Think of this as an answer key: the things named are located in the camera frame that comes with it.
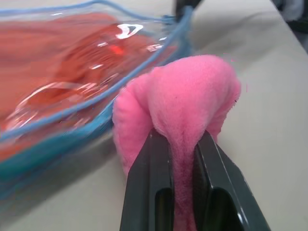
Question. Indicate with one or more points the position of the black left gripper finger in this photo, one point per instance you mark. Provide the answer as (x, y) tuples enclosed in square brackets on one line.
[(144, 183), (223, 178)]

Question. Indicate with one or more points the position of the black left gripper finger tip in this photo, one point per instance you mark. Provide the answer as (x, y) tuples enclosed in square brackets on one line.
[(184, 6)]

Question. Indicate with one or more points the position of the pink fleece cloth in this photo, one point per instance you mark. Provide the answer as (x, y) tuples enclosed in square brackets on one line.
[(187, 96)]

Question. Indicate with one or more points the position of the clear blue-trimmed plastic pouch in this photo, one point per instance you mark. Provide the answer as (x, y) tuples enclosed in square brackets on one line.
[(91, 91)]

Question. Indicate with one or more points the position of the orange cloth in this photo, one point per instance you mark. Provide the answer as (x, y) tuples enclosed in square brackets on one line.
[(60, 60)]

